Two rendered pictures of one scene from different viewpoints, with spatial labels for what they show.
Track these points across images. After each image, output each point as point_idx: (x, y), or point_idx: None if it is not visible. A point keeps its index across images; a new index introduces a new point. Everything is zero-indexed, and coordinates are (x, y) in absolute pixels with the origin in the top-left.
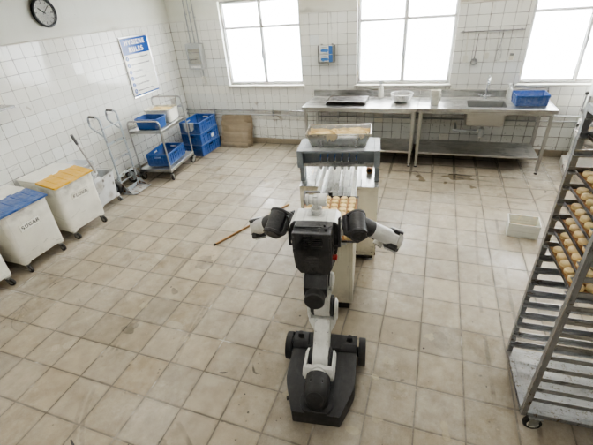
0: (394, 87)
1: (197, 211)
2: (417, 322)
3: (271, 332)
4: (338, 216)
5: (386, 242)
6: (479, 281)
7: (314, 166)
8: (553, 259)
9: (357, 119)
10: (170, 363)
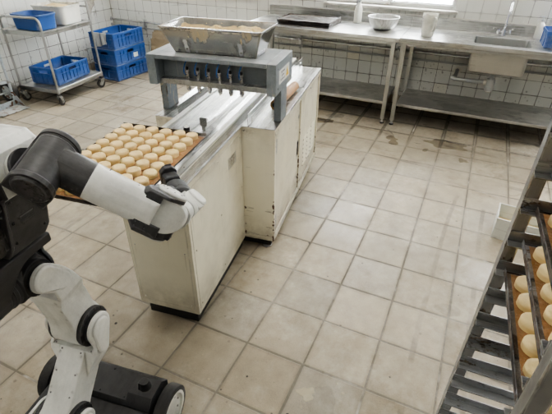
0: (379, 10)
1: None
2: (297, 364)
3: None
4: (11, 141)
5: (123, 215)
6: (425, 305)
7: (177, 84)
8: (508, 306)
9: (325, 52)
10: None
